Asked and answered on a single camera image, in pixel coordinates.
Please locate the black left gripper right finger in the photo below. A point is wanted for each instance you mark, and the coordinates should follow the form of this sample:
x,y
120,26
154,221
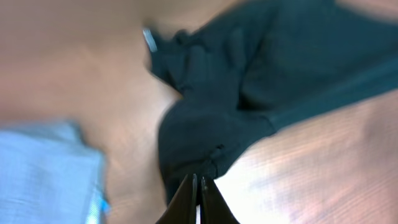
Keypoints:
x,y
213,208

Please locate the black t-shirt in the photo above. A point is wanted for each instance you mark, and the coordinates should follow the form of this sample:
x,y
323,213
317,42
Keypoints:
x,y
257,68

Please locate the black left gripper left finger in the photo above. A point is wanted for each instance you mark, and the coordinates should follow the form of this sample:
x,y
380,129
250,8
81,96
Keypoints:
x,y
182,209

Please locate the blue garment under shorts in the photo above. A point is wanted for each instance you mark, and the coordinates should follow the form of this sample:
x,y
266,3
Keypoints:
x,y
105,207

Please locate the folded grey shorts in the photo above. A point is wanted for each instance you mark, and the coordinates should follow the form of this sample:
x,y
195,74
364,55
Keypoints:
x,y
49,175

